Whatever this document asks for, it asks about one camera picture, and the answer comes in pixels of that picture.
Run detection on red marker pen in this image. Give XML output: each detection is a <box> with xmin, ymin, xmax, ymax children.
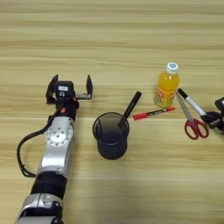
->
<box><xmin>132</xmin><ymin>106</ymin><xmax>177</xmax><ymax>122</ymax></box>

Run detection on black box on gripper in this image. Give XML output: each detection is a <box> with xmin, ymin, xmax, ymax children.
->
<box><xmin>56</xmin><ymin>80</ymin><xmax>75</xmax><ymax>99</ymax></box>
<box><xmin>214</xmin><ymin>97</ymin><xmax>224</xmax><ymax>113</ymax></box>

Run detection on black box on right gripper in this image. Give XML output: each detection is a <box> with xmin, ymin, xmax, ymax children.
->
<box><xmin>214</xmin><ymin>97</ymin><xmax>224</xmax><ymax>113</ymax></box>

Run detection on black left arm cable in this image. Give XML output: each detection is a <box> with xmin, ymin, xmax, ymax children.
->
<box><xmin>16</xmin><ymin>104</ymin><xmax>64</xmax><ymax>179</ymax></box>

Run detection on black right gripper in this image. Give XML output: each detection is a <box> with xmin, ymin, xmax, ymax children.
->
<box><xmin>200</xmin><ymin>110</ymin><xmax>224</xmax><ymax>135</ymax></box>

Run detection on red handled scissors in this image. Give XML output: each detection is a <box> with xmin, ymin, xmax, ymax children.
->
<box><xmin>175</xmin><ymin>91</ymin><xmax>210</xmax><ymax>141</ymax></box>

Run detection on black marker pen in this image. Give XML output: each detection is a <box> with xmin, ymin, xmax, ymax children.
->
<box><xmin>117</xmin><ymin>91</ymin><xmax>143</xmax><ymax>130</ymax></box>

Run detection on orange juice bottle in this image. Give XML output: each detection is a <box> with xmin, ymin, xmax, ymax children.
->
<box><xmin>153</xmin><ymin>61</ymin><xmax>180</xmax><ymax>109</ymax></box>

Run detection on white marker with black cap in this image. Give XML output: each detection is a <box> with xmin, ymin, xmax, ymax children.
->
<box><xmin>177</xmin><ymin>87</ymin><xmax>208</xmax><ymax>117</ymax></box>

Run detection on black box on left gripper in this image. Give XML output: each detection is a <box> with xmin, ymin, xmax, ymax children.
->
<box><xmin>56</xmin><ymin>80</ymin><xmax>75</xmax><ymax>99</ymax></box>

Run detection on black mesh pen holder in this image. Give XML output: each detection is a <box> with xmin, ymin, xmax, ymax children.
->
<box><xmin>92</xmin><ymin>112</ymin><xmax>130</xmax><ymax>161</ymax></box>

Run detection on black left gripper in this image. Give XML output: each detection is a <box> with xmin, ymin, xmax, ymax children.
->
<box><xmin>45</xmin><ymin>74</ymin><xmax>94</xmax><ymax>121</ymax></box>

